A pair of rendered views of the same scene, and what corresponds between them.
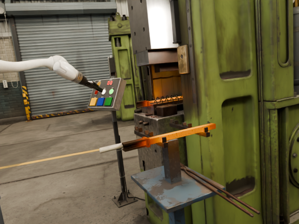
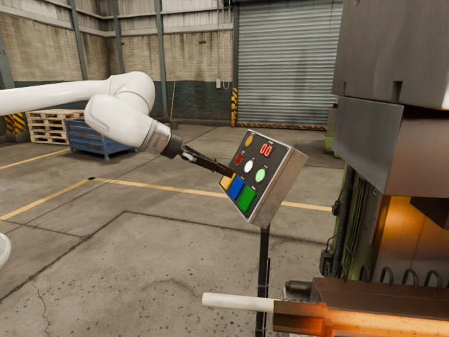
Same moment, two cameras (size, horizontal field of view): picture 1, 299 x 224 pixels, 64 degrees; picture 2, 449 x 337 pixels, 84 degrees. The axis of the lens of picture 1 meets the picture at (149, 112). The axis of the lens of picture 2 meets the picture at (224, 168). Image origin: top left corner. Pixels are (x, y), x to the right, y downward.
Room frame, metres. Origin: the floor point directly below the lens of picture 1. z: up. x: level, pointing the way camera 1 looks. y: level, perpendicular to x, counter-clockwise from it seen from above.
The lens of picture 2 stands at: (1.35, -0.02, 1.38)
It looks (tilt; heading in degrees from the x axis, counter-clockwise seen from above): 19 degrees down; 33
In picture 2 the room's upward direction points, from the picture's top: straight up
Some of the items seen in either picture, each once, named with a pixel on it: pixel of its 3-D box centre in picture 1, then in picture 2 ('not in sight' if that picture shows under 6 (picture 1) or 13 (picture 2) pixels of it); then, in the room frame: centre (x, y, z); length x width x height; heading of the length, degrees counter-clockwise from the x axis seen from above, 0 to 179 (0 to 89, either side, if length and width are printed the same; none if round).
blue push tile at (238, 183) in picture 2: (101, 102); (236, 188); (2.11, 0.42, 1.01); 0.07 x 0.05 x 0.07; 52
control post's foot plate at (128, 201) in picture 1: (124, 195); not in sight; (2.21, 0.34, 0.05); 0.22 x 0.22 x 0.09; 27
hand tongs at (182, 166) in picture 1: (205, 182); not in sight; (1.03, -0.22, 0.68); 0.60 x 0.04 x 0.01; 21
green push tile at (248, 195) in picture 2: (108, 102); (247, 199); (2.04, 0.34, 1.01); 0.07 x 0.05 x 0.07; 52
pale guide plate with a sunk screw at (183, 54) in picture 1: (183, 59); not in sight; (1.52, -0.24, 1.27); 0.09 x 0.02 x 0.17; 27
